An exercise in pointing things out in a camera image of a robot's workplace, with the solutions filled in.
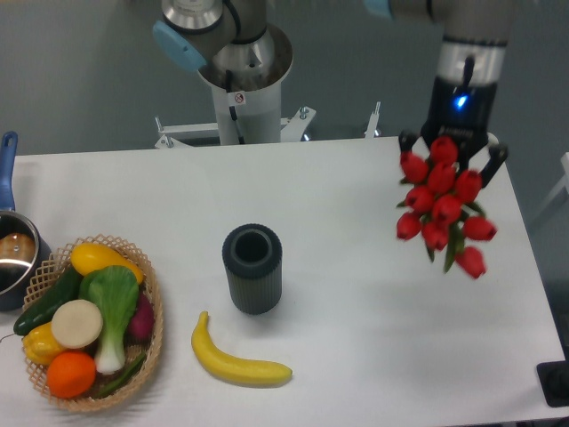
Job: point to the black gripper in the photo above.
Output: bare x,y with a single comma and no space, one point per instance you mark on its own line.
461,113

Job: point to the red tulip bouquet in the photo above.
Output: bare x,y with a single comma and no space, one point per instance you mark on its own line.
441,207

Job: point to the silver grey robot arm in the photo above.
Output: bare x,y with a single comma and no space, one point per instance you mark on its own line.
244,60

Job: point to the white furniture piece right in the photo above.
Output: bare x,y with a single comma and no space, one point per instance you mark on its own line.
559,192

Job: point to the dark grey ribbed vase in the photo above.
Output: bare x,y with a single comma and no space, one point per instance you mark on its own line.
252,255

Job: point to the black device at table edge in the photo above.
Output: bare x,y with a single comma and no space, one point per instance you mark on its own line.
553,378

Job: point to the yellow banana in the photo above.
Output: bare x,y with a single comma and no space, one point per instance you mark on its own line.
232,369

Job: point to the purple red onion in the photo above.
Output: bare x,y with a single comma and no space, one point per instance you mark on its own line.
142,322

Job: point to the green bok choy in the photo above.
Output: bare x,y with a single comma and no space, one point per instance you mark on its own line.
114,291

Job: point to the green bean pod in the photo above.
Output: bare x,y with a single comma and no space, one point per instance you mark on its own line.
130,371

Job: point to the yellow squash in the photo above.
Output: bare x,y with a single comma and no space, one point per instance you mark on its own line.
89,257

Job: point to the dark green cucumber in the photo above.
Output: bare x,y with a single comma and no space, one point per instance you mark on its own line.
65,289

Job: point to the woven wicker basket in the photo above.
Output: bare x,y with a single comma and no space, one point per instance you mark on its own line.
46,276

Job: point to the beige round disc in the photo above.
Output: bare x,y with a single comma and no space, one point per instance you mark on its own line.
76,324

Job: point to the orange fruit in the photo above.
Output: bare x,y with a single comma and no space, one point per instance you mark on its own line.
70,374

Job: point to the yellow bell pepper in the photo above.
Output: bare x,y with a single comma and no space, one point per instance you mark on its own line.
40,345

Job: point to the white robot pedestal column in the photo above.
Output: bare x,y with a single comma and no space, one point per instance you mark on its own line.
246,117

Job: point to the white metal base frame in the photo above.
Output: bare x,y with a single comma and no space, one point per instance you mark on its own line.
294,128

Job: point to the blue handled saucepan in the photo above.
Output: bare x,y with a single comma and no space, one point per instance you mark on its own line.
22,248

